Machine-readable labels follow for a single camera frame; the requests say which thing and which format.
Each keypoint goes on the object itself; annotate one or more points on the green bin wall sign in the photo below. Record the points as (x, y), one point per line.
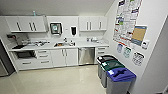
(127, 52)

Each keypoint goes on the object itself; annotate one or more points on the grey paper towel dispenser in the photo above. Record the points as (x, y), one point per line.
(56, 29)

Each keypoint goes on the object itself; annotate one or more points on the black soap dispenser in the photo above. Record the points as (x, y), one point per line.
(73, 30)

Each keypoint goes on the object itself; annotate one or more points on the blue spray bottle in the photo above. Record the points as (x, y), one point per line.
(34, 13)

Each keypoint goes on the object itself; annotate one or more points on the white sink base cabinet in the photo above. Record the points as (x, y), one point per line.
(64, 57)

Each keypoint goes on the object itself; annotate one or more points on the blue framed cork board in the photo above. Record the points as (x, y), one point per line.
(139, 35)

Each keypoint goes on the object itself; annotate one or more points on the stainless steel dishwasher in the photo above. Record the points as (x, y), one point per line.
(87, 56)

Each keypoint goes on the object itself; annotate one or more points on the grey bin green lid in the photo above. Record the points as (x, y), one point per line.
(111, 64)

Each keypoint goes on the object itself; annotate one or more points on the wide white upper cabinet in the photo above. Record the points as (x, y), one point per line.
(25, 24)

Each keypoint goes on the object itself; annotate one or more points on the black white bin wall sign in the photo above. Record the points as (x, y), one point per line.
(138, 58)

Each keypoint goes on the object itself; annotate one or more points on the white wall thermostat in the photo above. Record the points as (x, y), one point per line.
(145, 44)

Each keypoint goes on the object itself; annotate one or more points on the wide white bottom drawer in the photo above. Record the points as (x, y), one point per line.
(26, 64)

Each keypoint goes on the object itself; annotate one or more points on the notice board with posters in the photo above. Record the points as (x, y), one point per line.
(126, 20)

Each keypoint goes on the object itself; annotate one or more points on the blue bin wall sign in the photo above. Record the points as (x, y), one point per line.
(119, 47)

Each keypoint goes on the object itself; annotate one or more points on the stainless steel refrigerator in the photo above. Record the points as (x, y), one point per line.
(3, 60)

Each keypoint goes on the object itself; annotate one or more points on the grey bin blue lid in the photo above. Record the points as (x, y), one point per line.
(120, 81)

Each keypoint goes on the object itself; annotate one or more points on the chrome sink faucet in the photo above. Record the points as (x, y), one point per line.
(65, 40)

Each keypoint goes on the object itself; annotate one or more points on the stainless steel sink basin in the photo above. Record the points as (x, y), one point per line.
(63, 44)

